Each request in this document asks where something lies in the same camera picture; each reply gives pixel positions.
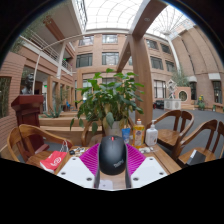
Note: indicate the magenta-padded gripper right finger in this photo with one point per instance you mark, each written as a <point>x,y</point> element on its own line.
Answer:
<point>146,170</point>

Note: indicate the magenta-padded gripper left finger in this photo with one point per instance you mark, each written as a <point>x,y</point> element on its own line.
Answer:
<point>75,170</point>

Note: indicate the black computer mouse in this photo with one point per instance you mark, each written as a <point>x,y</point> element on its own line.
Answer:
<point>112,155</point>

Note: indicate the scattered small cards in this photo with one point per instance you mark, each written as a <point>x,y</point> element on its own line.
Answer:
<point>79,150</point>

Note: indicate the small white packet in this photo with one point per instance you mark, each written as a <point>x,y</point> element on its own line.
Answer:
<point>145,150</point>

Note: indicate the red paper bag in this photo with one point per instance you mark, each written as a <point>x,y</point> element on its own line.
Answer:
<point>53,160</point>

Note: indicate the white pump bottle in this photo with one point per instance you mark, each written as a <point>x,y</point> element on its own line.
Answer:
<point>151,136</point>

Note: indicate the yellow liquid bottle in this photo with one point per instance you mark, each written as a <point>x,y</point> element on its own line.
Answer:
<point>138,135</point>

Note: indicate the wooden armchair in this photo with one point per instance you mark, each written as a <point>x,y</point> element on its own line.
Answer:
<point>200,128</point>
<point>86,133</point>
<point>28,133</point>
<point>166,135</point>

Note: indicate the dark red wooden lectern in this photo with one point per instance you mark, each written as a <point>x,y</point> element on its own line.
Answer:
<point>28,113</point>

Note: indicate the white sculpture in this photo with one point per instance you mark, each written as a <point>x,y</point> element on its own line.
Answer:
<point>172,98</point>

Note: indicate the green potted plant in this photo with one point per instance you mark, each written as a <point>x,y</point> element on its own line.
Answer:
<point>111,96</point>

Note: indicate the yellow flowering plant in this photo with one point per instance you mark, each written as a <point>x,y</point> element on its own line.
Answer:
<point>201,101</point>

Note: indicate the dark bust statue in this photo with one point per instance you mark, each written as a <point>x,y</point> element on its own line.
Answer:
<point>28,85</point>

